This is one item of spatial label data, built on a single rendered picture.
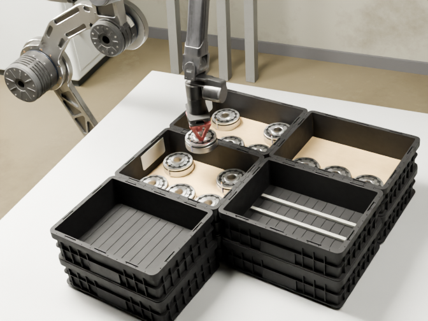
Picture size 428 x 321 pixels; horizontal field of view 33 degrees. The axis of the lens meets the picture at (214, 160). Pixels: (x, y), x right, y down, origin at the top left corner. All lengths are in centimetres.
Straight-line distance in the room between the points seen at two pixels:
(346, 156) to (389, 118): 48
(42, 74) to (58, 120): 146
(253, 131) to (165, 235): 60
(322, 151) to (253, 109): 32
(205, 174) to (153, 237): 33
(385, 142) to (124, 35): 100
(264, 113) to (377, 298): 83
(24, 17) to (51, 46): 165
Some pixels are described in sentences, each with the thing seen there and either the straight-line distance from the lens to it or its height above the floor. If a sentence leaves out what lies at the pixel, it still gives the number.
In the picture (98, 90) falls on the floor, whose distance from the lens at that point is 467.
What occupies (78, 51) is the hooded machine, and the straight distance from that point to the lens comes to 464.
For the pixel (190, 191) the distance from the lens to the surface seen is 230.
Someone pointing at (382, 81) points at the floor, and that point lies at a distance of 447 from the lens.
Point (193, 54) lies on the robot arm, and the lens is 214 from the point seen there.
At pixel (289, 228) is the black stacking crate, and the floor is 83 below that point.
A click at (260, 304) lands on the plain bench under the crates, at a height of 70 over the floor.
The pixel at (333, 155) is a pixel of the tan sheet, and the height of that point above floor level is 83.
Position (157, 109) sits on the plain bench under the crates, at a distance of 303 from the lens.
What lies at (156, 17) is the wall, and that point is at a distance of 513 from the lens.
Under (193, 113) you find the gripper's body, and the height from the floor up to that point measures 110.
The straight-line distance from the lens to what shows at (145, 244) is 218.
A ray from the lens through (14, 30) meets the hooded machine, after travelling 478.
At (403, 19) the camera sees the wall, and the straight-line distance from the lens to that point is 444.
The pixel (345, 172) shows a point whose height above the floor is 86.
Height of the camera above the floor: 229
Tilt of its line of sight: 36 degrees down
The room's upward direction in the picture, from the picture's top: 7 degrees counter-clockwise
